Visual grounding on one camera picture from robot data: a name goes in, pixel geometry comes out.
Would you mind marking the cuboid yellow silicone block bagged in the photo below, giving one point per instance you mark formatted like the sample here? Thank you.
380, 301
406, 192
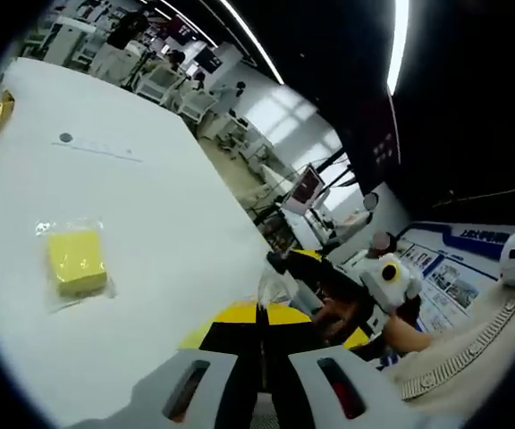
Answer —
76, 263

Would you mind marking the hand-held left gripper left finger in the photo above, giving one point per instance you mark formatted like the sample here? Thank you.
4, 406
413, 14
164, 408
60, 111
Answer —
222, 348

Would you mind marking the monitor on stand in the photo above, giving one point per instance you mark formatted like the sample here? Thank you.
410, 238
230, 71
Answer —
304, 190

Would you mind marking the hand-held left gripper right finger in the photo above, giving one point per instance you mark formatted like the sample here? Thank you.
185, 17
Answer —
302, 348

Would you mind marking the person's right hand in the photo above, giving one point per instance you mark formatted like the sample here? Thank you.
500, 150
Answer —
342, 313

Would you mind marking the ceiling light strip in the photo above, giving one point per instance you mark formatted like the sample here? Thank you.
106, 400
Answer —
253, 40
398, 40

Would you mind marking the cream knitted cardigan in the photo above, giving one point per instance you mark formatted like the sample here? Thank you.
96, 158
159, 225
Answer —
485, 348

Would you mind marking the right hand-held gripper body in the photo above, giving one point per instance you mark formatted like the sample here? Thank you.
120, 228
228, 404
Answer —
398, 290

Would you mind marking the grey round table grommet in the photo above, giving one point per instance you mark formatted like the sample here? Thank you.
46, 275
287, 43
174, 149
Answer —
65, 137

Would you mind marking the blue white wall poster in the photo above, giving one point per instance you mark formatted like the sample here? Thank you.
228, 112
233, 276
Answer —
454, 277

